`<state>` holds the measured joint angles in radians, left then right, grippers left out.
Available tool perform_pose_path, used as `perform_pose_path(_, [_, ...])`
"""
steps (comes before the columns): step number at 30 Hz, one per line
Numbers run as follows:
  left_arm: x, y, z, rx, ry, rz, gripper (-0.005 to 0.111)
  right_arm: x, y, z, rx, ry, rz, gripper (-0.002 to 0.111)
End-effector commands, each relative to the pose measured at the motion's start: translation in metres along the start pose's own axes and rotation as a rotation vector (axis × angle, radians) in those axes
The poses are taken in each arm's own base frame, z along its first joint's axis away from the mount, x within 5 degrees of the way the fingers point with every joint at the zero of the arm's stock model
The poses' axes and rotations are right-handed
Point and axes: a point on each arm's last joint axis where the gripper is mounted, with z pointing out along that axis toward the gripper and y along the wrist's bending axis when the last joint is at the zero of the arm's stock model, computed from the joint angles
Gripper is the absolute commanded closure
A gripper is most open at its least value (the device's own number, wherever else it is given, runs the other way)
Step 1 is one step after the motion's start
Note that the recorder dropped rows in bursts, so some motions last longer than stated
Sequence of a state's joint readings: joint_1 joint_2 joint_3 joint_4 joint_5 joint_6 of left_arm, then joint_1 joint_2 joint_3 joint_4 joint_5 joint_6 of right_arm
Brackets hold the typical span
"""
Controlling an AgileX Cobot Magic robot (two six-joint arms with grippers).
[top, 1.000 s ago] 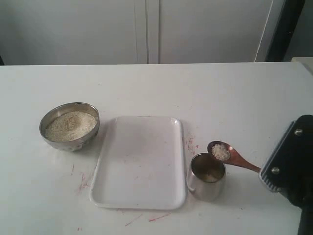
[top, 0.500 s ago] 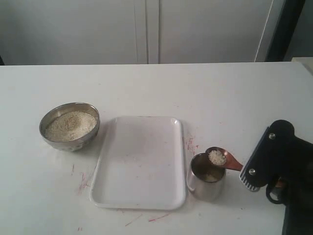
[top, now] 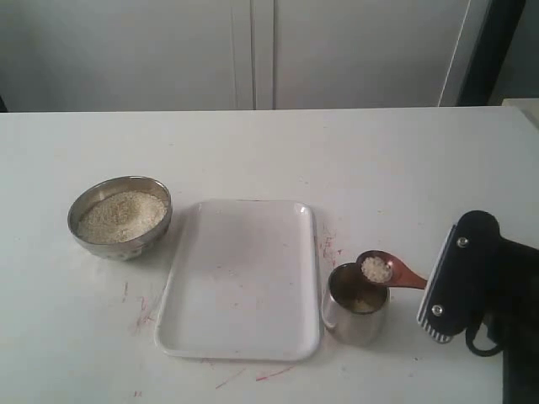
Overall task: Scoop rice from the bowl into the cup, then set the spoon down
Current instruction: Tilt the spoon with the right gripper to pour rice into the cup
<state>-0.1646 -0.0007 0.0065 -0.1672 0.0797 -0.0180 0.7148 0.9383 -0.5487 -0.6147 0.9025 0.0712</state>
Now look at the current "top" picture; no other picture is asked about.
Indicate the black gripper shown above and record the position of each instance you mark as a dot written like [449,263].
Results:
[479,272]

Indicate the brown wooden spoon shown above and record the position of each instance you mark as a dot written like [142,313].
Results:
[384,269]

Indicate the small steel cup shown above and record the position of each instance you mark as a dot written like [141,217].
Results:
[353,310]

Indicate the steel bowl of rice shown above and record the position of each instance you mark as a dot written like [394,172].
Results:
[121,218]

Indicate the white rectangular tray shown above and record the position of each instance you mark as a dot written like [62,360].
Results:
[243,284]

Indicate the white cabinet doors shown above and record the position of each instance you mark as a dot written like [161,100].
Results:
[213,55]

